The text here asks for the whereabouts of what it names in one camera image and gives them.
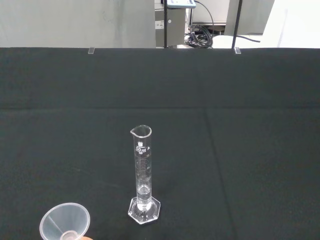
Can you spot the thin black pole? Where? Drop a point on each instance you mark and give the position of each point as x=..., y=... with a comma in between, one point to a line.
x=165, y=25
x=237, y=22

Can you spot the grey metal cabinet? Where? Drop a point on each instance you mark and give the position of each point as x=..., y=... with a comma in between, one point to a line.
x=175, y=27

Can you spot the blue and white device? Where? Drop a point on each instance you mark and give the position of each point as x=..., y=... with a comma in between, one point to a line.
x=181, y=3

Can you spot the clear cloth clip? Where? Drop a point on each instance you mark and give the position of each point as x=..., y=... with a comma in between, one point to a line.
x=91, y=50
x=237, y=50

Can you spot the black bench cloth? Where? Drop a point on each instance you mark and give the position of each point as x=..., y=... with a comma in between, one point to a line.
x=225, y=150

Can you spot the translucent plastic funnel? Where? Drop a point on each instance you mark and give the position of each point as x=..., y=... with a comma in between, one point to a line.
x=60, y=220

